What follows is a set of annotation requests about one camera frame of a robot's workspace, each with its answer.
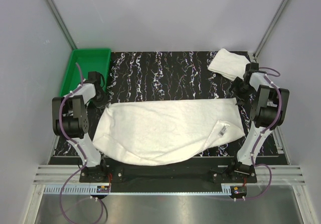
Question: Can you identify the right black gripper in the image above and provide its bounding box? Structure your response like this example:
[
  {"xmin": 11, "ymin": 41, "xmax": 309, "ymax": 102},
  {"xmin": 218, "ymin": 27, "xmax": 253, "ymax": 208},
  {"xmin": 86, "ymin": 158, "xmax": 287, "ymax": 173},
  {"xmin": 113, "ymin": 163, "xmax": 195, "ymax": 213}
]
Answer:
[{"xmin": 225, "ymin": 77, "xmax": 254, "ymax": 105}]

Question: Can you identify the small white towel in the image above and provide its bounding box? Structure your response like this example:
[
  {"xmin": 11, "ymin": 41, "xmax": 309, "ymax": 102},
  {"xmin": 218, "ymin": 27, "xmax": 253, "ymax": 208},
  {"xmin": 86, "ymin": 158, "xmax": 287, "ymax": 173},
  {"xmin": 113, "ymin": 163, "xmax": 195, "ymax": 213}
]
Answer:
[{"xmin": 208, "ymin": 48, "xmax": 250, "ymax": 81}]

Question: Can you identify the large white towel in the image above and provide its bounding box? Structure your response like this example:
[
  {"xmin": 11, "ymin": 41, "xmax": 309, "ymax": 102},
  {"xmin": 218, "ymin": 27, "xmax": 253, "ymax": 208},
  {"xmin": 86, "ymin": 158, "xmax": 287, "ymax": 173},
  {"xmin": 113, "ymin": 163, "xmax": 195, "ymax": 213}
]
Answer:
[{"xmin": 93, "ymin": 98, "xmax": 245, "ymax": 166}]

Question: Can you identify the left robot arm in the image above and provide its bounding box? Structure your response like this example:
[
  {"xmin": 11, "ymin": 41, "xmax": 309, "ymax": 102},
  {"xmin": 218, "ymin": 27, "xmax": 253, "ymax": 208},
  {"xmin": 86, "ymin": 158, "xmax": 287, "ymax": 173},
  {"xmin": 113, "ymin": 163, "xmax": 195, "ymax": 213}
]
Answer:
[{"xmin": 52, "ymin": 71, "xmax": 112, "ymax": 183}]

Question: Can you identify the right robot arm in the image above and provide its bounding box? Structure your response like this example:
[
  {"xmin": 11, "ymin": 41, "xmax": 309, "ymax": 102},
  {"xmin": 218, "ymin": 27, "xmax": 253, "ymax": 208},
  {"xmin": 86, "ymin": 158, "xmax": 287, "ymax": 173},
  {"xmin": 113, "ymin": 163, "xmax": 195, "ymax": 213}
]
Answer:
[{"xmin": 226, "ymin": 62, "xmax": 289, "ymax": 183}]

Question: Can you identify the green plastic tray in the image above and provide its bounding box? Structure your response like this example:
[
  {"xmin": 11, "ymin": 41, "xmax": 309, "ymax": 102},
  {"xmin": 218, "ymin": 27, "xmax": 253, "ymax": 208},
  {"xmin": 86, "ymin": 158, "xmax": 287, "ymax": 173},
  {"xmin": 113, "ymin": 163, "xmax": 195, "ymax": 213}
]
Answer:
[{"xmin": 60, "ymin": 48, "xmax": 111, "ymax": 96}]

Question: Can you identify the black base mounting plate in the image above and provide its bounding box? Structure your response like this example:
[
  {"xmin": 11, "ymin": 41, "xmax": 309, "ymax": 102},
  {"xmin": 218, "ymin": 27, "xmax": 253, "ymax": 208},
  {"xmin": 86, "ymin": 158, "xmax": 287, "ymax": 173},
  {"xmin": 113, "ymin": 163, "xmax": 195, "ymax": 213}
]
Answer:
[{"xmin": 79, "ymin": 156, "xmax": 257, "ymax": 193}]

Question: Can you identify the left connector board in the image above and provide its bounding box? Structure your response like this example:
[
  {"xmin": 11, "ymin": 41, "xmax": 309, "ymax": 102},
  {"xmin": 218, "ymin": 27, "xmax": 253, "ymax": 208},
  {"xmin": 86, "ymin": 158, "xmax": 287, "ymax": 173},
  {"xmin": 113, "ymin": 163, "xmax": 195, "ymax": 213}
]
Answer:
[{"xmin": 96, "ymin": 185, "xmax": 110, "ymax": 193}]

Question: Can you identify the connector board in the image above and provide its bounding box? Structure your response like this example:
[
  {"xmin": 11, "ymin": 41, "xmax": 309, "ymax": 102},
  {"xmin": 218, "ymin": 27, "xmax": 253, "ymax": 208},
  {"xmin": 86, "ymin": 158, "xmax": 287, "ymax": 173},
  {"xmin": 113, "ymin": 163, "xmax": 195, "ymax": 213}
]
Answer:
[
  {"xmin": 231, "ymin": 186, "xmax": 247, "ymax": 195},
  {"xmin": 96, "ymin": 185, "xmax": 110, "ymax": 193}
]

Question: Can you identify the right connector board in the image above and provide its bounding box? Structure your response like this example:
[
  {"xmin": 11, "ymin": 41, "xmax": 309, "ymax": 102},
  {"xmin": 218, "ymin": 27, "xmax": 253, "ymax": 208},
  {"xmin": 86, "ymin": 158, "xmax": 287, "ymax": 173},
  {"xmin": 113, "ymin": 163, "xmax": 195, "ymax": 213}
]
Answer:
[{"xmin": 231, "ymin": 186, "xmax": 247, "ymax": 195}]

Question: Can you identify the aluminium frame rail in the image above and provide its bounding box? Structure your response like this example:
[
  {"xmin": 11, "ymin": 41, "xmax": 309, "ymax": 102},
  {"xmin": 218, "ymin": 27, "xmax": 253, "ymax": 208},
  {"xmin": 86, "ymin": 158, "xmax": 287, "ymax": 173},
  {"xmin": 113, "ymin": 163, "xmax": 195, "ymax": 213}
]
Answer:
[{"xmin": 33, "ymin": 165, "xmax": 305, "ymax": 185}]

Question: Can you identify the grey slotted cable duct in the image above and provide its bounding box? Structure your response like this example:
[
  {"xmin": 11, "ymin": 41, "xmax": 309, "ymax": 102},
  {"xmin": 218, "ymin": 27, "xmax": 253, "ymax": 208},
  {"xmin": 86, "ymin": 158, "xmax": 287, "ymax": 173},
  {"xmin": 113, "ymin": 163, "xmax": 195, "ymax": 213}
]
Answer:
[{"xmin": 44, "ymin": 184, "xmax": 231, "ymax": 195}]

